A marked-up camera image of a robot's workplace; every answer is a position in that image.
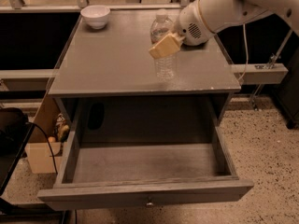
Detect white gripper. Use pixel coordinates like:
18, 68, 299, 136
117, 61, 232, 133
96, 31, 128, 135
149, 0, 215, 59

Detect clear plastic water bottle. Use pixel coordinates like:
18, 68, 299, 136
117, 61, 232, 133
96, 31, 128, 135
149, 9, 176, 81

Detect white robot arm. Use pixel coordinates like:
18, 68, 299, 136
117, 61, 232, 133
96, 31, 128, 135
149, 0, 299, 59

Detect grey open top drawer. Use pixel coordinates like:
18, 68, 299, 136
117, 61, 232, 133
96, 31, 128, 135
37, 103, 255, 212

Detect grey wooden cabinet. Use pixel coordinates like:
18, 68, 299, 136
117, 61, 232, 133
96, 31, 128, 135
50, 10, 240, 144

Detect white ceramic bowl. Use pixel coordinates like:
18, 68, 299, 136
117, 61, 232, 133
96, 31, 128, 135
80, 5, 110, 29

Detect toys in cardboard box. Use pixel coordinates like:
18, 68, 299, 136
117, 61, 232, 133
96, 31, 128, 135
48, 113, 70, 143

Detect cardboard box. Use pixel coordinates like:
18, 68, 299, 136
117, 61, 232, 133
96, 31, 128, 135
25, 97, 62, 174

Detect black chair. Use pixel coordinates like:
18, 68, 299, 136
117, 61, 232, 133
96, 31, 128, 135
0, 107, 34, 195

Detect white cable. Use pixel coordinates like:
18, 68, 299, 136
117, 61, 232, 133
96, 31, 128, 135
237, 23, 249, 82

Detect metal railing frame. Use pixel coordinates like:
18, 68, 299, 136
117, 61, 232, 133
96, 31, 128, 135
1, 7, 287, 91

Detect black cable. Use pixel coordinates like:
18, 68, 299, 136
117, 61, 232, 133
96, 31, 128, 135
27, 121, 59, 175

